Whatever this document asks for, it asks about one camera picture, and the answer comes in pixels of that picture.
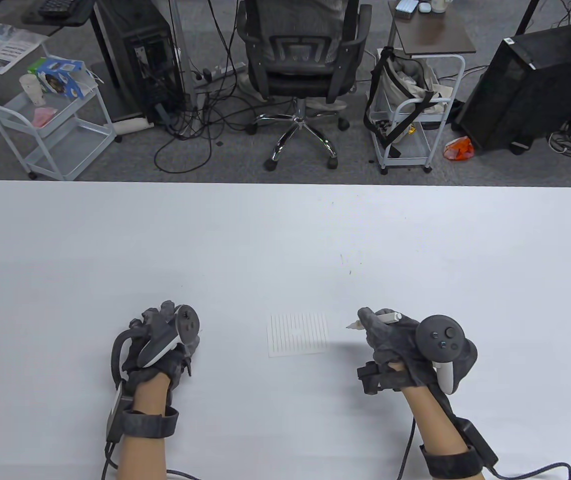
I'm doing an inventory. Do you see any person's left hand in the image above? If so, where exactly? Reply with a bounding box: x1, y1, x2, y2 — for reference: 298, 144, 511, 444
123, 300, 201, 386

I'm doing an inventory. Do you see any person's right hand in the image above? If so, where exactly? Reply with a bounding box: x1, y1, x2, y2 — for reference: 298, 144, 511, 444
356, 307, 439, 396

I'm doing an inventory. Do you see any white correction pen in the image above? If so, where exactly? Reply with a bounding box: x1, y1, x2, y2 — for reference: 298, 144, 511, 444
345, 311, 401, 331

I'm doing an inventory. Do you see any white lined paper with text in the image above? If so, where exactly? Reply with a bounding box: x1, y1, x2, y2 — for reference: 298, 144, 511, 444
267, 312, 330, 358

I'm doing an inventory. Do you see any grey white hand controller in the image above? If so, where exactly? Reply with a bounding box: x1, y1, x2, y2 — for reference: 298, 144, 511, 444
415, 314, 479, 396
111, 305, 201, 383

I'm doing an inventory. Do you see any white narrow cart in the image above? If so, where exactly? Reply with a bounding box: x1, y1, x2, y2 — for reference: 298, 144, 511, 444
368, 48, 466, 176

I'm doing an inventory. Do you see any orange plastic bag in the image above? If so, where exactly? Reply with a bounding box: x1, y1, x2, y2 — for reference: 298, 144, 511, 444
443, 136, 475, 162

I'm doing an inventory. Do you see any white three-tier cart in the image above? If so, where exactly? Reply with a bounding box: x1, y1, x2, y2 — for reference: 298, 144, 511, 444
0, 40, 117, 182

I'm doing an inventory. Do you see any white paper roll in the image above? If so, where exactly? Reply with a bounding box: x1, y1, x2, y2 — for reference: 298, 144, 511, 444
112, 116, 148, 135

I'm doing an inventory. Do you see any black mesh office chair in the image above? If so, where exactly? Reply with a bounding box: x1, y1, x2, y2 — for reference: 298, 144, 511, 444
235, 0, 372, 172

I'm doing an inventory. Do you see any pink packet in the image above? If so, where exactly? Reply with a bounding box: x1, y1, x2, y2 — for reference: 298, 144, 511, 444
32, 106, 59, 129

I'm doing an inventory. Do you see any white power strip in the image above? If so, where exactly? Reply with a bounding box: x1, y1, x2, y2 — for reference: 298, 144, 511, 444
191, 61, 247, 83

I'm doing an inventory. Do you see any black mesh computer tower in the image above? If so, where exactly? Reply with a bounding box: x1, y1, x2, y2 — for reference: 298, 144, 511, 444
453, 21, 571, 156

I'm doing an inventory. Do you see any blue printed box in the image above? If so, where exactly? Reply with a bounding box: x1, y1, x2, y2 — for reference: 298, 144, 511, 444
37, 56, 86, 99

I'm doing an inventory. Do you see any brown side table top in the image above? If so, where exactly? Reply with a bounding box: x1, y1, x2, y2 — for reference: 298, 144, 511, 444
388, 0, 477, 56

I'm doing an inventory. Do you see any white paper cup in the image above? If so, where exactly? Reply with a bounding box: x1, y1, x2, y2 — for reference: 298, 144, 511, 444
19, 74, 47, 107

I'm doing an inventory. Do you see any black open computer tower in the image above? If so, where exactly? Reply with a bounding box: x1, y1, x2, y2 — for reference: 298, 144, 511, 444
93, 0, 186, 127

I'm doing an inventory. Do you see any white metal desk leg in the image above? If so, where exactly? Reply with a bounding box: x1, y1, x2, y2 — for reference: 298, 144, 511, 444
169, 0, 199, 116

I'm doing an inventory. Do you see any black metal pole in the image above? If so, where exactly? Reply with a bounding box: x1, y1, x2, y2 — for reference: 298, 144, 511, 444
514, 0, 541, 37

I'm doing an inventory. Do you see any black keyboard tray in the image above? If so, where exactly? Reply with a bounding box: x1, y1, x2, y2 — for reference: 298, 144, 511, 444
20, 0, 97, 27

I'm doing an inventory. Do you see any black keyboard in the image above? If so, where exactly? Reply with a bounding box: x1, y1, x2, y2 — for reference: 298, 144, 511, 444
39, 0, 75, 19

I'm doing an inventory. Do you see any black wrist camera with strap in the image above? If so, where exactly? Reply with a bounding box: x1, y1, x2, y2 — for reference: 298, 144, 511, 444
419, 385, 499, 478
106, 382, 180, 443

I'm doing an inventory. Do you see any thin black cable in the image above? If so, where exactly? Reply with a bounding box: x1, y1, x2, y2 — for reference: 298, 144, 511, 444
101, 440, 201, 480
398, 417, 416, 480

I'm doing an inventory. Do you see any thick black cable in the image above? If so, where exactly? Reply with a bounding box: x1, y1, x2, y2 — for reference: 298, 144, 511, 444
485, 462, 571, 480

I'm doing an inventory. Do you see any tangle of black cables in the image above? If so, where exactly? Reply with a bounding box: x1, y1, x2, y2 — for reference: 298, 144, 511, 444
153, 0, 296, 175

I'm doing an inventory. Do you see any beige bag with black strap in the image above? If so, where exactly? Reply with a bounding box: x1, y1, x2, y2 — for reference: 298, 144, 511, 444
363, 46, 454, 160

